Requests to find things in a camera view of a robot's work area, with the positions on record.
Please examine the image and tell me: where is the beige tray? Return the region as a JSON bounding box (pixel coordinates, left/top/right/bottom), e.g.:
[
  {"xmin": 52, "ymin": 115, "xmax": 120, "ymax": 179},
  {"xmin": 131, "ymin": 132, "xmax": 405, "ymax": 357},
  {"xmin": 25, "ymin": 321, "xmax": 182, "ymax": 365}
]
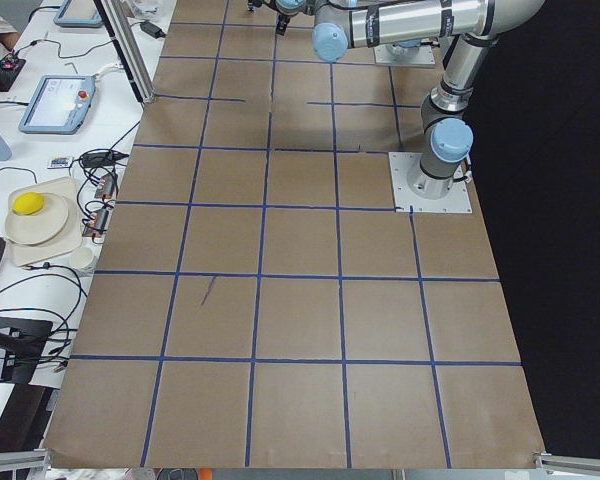
[{"xmin": 5, "ymin": 177, "xmax": 82, "ymax": 267}]

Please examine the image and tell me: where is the black power adapter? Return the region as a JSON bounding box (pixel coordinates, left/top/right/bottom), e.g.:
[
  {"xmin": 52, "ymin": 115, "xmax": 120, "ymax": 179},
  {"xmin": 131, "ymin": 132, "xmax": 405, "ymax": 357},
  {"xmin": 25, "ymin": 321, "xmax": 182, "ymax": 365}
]
[{"xmin": 139, "ymin": 20, "xmax": 166, "ymax": 39}]

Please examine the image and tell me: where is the yellow lemon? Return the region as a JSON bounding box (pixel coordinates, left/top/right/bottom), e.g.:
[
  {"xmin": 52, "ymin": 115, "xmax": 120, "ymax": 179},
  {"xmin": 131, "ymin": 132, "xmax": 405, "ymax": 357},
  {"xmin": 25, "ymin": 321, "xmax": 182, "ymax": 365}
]
[{"xmin": 11, "ymin": 192, "xmax": 45, "ymax": 216}]

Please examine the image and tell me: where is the black camera stand base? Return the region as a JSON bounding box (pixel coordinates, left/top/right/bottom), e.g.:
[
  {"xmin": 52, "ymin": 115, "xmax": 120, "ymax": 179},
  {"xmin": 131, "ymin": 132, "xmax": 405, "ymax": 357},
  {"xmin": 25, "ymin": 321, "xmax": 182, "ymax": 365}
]
[{"xmin": 0, "ymin": 316, "xmax": 53, "ymax": 384}]

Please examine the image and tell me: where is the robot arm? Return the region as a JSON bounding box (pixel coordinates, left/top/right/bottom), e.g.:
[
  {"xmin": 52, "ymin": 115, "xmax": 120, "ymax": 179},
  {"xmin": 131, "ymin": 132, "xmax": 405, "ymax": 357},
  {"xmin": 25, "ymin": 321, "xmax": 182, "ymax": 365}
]
[{"xmin": 266, "ymin": 0, "xmax": 542, "ymax": 200}]

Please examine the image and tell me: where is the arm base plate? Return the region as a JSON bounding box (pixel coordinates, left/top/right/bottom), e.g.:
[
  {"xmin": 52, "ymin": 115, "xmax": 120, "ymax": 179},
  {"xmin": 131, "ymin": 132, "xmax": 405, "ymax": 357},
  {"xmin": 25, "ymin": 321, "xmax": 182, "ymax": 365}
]
[
  {"xmin": 374, "ymin": 44, "xmax": 435, "ymax": 69},
  {"xmin": 388, "ymin": 152, "xmax": 472, "ymax": 214}
]

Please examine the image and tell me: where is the white paper cup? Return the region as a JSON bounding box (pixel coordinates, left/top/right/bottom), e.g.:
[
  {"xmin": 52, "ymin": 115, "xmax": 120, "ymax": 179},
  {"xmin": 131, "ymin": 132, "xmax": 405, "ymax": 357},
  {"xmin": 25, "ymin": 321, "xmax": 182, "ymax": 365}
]
[{"xmin": 68, "ymin": 247, "xmax": 98, "ymax": 276}]

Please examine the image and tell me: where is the beige plate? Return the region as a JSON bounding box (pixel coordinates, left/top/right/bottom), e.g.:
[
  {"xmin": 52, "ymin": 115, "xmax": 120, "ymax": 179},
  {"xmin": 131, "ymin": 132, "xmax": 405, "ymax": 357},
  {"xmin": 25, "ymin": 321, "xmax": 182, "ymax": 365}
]
[{"xmin": 5, "ymin": 193, "xmax": 69, "ymax": 245}]

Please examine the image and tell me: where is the aluminium frame post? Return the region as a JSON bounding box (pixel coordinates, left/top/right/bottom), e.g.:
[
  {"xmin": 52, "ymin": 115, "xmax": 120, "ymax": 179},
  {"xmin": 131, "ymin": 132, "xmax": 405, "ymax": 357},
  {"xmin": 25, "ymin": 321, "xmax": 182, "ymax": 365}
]
[{"xmin": 94, "ymin": 0, "xmax": 155, "ymax": 104}]

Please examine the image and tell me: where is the blue teach pendant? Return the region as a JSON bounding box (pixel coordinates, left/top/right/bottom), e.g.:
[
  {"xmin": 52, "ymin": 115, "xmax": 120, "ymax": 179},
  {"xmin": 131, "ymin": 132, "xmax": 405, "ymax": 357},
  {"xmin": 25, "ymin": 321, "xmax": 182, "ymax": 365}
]
[
  {"xmin": 54, "ymin": 0, "xmax": 103, "ymax": 28},
  {"xmin": 18, "ymin": 75, "xmax": 96, "ymax": 135}
]

